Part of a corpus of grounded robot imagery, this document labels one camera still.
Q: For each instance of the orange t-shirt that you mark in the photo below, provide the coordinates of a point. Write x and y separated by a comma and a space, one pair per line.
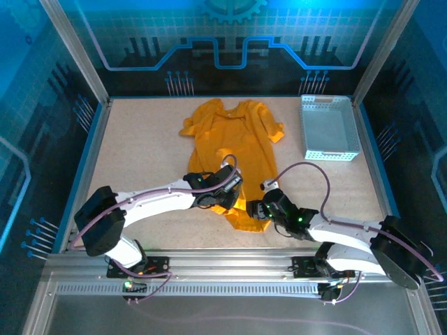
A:
227, 139

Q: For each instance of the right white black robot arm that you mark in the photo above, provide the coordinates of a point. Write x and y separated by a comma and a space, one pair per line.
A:
342, 232

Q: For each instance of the white perforated plastic basket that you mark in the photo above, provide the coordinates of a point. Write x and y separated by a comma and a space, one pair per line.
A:
328, 129

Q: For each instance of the black controller box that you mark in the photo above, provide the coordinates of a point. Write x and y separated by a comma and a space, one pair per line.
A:
328, 294
138, 288

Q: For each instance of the grey metal panel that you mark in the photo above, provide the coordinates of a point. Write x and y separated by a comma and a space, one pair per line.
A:
209, 307

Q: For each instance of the aluminium frame beam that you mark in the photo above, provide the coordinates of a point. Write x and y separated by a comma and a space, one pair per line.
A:
230, 261

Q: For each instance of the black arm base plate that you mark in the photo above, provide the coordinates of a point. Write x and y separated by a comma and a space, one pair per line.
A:
159, 267
302, 267

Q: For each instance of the aluminium side rail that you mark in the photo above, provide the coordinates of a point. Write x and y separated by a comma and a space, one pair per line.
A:
96, 139
367, 139

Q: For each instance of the aluminium frame post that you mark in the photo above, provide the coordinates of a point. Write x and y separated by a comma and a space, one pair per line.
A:
75, 52
385, 52

